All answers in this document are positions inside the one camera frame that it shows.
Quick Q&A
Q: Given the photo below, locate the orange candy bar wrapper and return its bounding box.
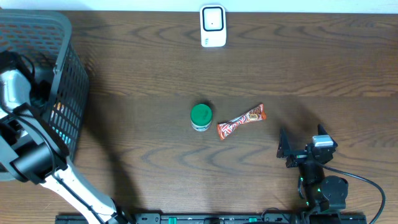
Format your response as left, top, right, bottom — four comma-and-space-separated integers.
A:
217, 103, 267, 140

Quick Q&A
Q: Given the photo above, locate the green lid jar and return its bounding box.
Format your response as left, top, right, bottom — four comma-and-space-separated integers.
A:
190, 104, 213, 132

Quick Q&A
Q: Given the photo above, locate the teal wipes packet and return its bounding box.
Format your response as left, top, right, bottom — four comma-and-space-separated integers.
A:
52, 126, 71, 146

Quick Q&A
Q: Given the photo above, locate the small orange snack box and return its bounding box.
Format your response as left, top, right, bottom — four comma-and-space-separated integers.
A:
51, 102, 65, 120

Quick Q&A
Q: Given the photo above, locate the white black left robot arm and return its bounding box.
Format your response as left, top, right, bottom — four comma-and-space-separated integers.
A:
1, 50, 136, 223

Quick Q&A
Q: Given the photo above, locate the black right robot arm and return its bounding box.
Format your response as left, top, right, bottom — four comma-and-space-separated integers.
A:
277, 124, 348, 213

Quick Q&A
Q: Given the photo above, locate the white barcode scanner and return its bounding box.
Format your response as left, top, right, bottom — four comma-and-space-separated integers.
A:
200, 5, 227, 48

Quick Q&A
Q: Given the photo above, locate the grey plastic mesh basket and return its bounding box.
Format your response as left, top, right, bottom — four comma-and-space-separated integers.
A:
0, 8, 90, 182

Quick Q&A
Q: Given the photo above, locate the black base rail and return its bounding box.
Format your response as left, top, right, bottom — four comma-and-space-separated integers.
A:
55, 212, 368, 224

